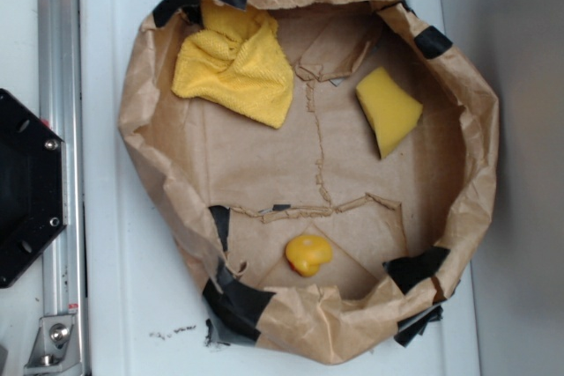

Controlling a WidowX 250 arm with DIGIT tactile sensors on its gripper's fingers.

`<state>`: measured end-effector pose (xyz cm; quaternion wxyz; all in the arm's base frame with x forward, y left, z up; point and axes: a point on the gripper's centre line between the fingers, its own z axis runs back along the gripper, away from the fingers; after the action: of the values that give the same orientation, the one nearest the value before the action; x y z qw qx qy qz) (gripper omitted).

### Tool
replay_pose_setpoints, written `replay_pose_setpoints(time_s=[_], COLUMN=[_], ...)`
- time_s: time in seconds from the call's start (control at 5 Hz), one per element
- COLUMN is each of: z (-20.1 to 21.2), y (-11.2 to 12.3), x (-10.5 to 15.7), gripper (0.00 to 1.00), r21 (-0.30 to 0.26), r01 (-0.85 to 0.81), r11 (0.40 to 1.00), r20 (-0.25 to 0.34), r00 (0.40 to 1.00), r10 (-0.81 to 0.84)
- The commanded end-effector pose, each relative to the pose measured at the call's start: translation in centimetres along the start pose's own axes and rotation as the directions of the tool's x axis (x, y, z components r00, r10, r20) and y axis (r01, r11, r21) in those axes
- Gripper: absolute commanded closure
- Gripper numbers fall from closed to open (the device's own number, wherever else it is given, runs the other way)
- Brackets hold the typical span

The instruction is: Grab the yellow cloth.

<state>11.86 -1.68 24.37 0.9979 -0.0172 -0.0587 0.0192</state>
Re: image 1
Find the yellow terry cloth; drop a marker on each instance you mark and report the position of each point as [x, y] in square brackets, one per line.
[236, 61]

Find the brown paper bag basin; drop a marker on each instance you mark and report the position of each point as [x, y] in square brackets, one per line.
[234, 191]

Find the yellow rubber duck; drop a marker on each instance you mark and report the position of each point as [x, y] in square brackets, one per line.
[306, 254]

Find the yellow sponge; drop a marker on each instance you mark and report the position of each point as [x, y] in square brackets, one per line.
[390, 111]

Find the aluminium extrusion rail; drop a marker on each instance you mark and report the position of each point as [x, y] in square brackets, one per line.
[63, 262]

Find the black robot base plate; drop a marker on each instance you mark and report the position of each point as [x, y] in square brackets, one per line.
[32, 204]

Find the metal corner bracket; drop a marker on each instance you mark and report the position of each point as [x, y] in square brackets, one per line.
[56, 346]

